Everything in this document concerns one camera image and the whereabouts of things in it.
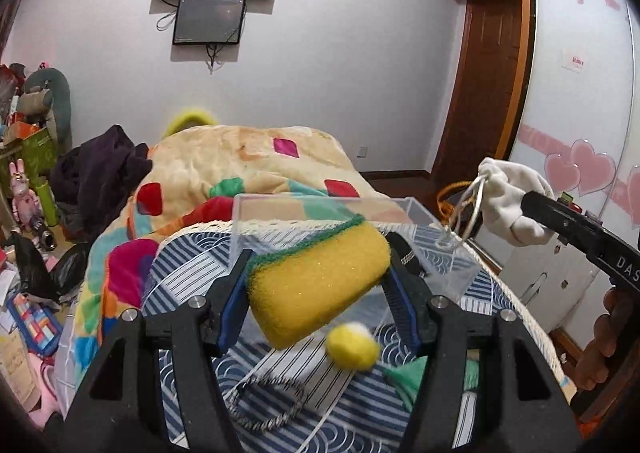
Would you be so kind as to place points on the pink rabbit toy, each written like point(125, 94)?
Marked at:
point(22, 193)

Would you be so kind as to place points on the brown paper bag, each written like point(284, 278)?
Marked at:
point(17, 373)

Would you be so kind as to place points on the wooden door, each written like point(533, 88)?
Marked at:
point(480, 93)

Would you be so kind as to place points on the colourful patterned box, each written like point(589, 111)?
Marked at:
point(32, 325)

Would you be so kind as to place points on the colourful patchwork blanket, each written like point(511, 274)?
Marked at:
point(250, 155)

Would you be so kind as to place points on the blue striped cloth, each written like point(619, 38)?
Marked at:
point(320, 400)

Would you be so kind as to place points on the small wall monitor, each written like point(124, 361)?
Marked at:
point(209, 20)

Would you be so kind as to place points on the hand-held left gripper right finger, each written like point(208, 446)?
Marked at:
point(400, 305)

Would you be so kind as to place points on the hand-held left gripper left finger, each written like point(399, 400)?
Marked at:
point(231, 318)

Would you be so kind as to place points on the green tassel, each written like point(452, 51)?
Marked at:
point(407, 380)

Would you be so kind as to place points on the green cylinder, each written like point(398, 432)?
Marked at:
point(47, 205)

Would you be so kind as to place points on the yellow-green plush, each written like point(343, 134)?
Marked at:
point(189, 117)

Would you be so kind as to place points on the person's right hand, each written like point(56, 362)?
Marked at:
point(600, 343)

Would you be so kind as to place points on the yellow felt ball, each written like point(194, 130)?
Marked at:
point(352, 347)

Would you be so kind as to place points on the clear plastic box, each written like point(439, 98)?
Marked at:
point(442, 265)

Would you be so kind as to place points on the black plastic bag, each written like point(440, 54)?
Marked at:
point(55, 273)

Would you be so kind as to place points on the dark purple clothing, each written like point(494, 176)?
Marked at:
point(100, 173)

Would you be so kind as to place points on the white wardrobe with pink hearts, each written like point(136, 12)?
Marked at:
point(575, 58)

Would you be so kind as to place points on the yellow sponge with green scrubber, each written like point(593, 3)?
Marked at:
point(310, 288)

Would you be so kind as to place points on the wall socket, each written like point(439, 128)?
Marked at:
point(363, 151)

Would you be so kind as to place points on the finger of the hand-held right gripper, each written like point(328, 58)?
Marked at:
point(555, 215)

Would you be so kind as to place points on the green storage box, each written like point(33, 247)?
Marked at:
point(35, 150)

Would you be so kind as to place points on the grey plush toy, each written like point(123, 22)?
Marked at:
point(47, 98)

